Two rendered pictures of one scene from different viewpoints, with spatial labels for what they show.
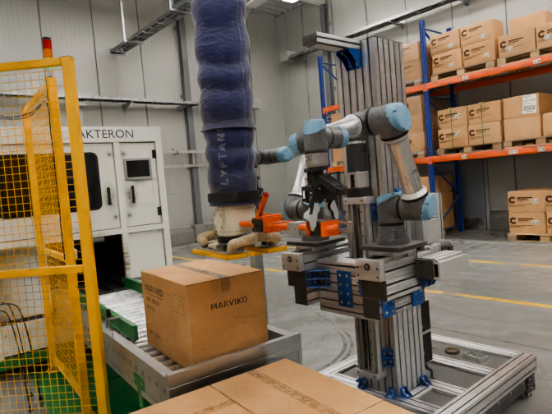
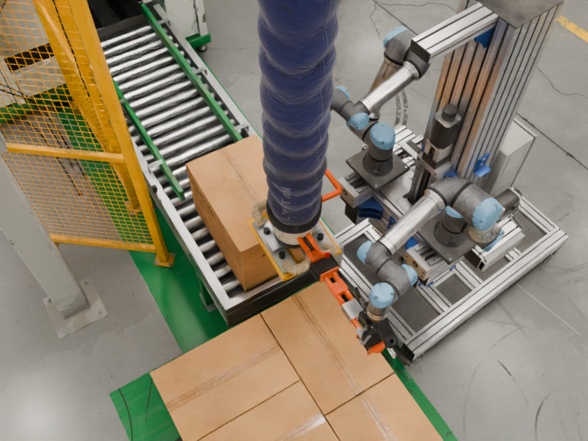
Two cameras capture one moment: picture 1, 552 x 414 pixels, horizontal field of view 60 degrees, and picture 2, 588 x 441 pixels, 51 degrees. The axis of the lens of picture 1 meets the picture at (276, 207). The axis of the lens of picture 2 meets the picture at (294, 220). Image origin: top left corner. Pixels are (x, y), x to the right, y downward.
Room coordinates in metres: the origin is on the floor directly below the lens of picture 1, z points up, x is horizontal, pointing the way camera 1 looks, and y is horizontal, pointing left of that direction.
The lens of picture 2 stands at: (0.63, 0.09, 3.39)
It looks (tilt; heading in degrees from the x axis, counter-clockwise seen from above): 56 degrees down; 4
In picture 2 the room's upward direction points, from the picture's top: straight up
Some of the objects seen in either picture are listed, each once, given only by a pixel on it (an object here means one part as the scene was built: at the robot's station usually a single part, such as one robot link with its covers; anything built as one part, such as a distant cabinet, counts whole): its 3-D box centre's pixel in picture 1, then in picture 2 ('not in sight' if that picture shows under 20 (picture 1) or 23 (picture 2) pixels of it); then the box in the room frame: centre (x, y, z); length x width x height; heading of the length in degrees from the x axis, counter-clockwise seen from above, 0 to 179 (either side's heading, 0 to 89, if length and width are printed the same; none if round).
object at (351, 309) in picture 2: (299, 227); (353, 311); (1.68, -0.08, 1.19); 0.07 x 0.07 x 0.04; 33
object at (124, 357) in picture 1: (98, 337); (137, 160); (2.90, 1.16, 0.50); 2.31 x 0.05 x 0.19; 35
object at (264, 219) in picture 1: (266, 224); (324, 267); (1.86, 0.04, 1.20); 0.10 x 0.08 x 0.06; 123
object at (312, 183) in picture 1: (317, 185); (374, 317); (1.59, -0.14, 1.34); 0.09 x 0.08 x 0.12; 32
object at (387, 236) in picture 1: (392, 232); (452, 227); (2.16, -0.52, 1.09); 0.15 x 0.15 x 0.10
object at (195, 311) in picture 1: (201, 308); (250, 212); (2.41, 0.42, 0.75); 0.60 x 0.40 x 0.40; 34
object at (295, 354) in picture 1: (241, 380); (285, 288); (2.12, 0.22, 0.48); 0.70 x 0.03 x 0.15; 125
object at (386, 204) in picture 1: (391, 207); (459, 213); (2.16, -0.52, 1.20); 0.13 x 0.12 x 0.14; 46
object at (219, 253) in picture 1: (218, 249); (274, 244); (2.01, 0.26, 1.10); 0.34 x 0.10 x 0.05; 33
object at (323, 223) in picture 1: (322, 227); (370, 339); (1.56, -0.15, 1.20); 0.08 x 0.07 x 0.05; 33
